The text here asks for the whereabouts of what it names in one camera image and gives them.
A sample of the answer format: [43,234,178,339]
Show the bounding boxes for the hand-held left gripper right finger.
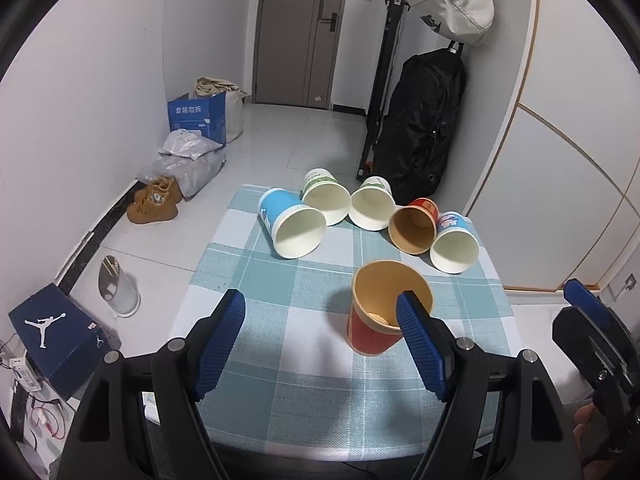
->
[396,291,586,480]

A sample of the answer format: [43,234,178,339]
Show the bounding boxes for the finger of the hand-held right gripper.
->
[564,278,640,356]
[552,306,628,386]

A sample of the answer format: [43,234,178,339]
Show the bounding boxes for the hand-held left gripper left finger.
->
[57,289,247,480]

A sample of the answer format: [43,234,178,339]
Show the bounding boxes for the small blue and white cup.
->
[430,211,479,275]

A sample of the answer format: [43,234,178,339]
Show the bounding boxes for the red and orange paper cup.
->
[388,198,440,254]

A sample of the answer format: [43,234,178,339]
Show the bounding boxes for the green and white paper cup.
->
[348,176,397,232]
[301,168,352,226]

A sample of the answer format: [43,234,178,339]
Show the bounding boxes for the large blue paper cup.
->
[257,188,328,259]

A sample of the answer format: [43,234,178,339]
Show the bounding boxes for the person's right hand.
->
[573,404,607,463]

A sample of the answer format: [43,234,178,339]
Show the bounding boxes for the teal checked tablecloth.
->
[142,183,516,463]

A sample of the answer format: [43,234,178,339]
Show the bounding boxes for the white cylindrical bin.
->
[98,255,141,318]

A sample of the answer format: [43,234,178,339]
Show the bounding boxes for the white wardrobe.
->
[462,0,640,293]

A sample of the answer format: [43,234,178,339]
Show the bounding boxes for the navy shoe box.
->
[8,282,122,401]

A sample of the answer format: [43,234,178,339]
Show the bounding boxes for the grey plastic parcel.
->
[136,152,227,198]

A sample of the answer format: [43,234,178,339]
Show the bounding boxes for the white power strip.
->
[0,354,42,392]

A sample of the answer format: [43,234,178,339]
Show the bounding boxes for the white plastic parcel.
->
[159,129,223,161]

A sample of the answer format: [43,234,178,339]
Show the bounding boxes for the black backpack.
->
[372,47,468,206]

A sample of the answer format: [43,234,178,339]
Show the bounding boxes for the white bag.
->
[224,91,246,143]

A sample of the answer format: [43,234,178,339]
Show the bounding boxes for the blue cardboard box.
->
[167,91,227,147]

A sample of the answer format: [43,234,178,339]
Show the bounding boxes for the beige cloth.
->
[194,77,248,102]

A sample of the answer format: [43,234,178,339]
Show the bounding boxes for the black metal rack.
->
[356,0,407,183]

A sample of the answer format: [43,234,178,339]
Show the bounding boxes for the grey-brown door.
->
[252,0,351,110]

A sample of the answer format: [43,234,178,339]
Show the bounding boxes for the red cable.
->
[29,399,68,442]

